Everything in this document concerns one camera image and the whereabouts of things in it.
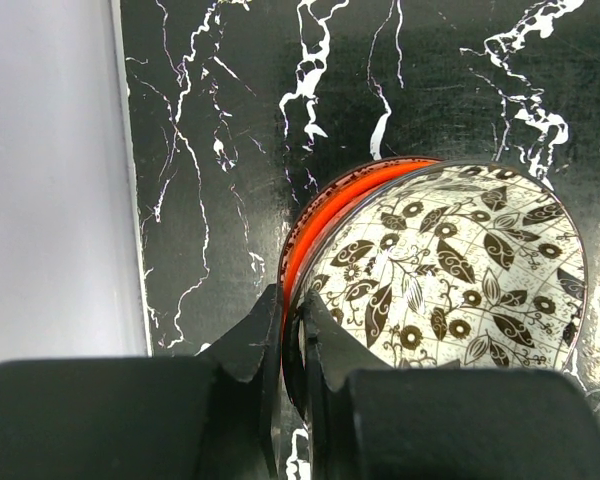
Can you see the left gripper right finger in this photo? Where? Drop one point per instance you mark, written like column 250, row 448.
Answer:
column 370, row 421

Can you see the black white leaf bowl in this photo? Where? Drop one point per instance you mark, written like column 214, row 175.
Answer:
column 477, row 264

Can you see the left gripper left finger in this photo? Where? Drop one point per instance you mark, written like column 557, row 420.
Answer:
column 214, row 415

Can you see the plain orange bowl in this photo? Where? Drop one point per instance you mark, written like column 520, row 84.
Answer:
column 329, row 205

